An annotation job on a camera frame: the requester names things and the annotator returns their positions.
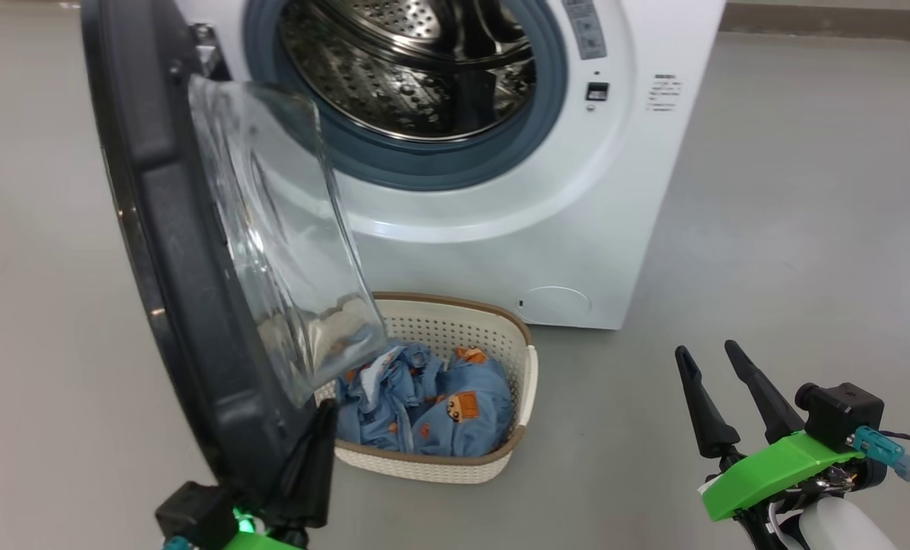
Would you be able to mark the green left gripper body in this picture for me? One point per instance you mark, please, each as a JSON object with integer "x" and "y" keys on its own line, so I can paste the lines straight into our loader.
{"x": 263, "y": 541}

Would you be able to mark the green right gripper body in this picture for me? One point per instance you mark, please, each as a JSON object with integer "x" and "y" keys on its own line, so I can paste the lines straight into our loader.
{"x": 775, "y": 473}

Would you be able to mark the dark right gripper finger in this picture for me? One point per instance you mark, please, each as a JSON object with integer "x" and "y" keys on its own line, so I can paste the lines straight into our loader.
{"x": 707, "y": 420}
{"x": 772, "y": 405}

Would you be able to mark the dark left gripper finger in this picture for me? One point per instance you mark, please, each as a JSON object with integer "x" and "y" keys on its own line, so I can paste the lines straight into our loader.
{"x": 313, "y": 473}

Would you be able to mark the blue garment small orange prints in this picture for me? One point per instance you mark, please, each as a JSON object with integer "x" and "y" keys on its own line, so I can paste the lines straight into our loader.
{"x": 386, "y": 405}

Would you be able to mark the blue garment large orange print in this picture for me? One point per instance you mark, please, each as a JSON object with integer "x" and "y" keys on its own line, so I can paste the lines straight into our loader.
{"x": 470, "y": 412}

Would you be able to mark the black round glass washer door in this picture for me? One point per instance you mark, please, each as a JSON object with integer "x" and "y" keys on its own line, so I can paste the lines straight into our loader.
{"x": 187, "y": 267}

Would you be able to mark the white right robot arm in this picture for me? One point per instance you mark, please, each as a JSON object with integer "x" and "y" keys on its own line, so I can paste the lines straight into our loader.
{"x": 840, "y": 531}

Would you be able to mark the white front-load washing machine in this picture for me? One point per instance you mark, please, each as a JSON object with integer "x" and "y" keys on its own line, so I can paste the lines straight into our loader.
{"x": 577, "y": 229}

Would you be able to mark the black square door latch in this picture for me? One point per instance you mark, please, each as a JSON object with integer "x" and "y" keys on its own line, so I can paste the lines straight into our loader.
{"x": 597, "y": 92}

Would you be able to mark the steel perforated washer drum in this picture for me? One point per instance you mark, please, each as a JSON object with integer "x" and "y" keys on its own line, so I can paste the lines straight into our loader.
{"x": 378, "y": 84}

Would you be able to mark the silver metal door hinge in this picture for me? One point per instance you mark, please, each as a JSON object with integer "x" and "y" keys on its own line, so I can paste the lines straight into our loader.
{"x": 208, "y": 53}

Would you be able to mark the round white filter cover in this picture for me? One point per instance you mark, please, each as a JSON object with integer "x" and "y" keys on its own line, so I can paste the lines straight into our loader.
{"x": 554, "y": 303}

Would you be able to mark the cream perforated basket brown rim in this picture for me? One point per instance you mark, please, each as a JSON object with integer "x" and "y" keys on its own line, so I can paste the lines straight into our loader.
{"x": 462, "y": 321}

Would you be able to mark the small printed text label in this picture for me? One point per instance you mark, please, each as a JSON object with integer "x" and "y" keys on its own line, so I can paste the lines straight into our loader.
{"x": 665, "y": 93}

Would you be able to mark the grey rectangular label strip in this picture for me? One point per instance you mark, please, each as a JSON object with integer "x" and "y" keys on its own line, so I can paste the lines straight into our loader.
{"x": 586, "y": 30}

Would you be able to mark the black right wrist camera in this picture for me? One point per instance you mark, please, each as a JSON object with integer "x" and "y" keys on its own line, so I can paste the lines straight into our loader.
{"x": 844, "y": 412}

